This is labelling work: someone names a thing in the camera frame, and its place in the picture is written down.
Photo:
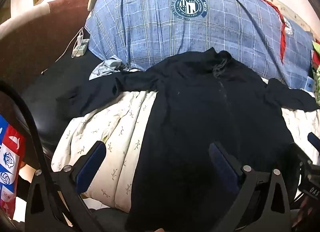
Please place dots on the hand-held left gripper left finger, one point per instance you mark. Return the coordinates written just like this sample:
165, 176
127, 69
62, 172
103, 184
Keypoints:
91, 164

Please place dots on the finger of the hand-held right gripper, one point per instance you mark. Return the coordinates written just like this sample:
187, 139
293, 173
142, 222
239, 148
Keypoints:
314, 139

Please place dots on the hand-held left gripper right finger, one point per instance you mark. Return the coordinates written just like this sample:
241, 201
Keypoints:
222, 164

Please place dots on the black long-sleeved top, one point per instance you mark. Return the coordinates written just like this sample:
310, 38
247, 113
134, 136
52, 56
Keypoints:
200, 109

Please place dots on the white leaf-print duvet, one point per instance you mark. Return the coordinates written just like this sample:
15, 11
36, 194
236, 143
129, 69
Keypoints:
112, 134

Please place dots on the green patterned cloth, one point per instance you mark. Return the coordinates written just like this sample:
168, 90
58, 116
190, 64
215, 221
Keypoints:
317, 79

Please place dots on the red blue printed cloth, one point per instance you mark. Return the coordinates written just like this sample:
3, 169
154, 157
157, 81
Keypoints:
12, 152

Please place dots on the red and green fabric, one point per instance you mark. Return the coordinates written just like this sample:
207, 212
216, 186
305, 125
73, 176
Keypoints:
316, 56

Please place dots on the black bed sheet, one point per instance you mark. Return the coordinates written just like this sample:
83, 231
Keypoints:
55, 79

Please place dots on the red cloth strip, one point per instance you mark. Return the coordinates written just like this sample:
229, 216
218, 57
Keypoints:
282, 44

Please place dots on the grey cloth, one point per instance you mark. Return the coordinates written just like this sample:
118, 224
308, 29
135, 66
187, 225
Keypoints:
107, 65

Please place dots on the white power strip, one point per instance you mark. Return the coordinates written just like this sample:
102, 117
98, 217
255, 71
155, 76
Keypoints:
81, 48

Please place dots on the white charger plug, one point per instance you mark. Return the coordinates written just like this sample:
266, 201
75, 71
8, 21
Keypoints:
79, 39

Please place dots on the brown headboard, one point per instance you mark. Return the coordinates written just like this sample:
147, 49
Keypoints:
37, 34

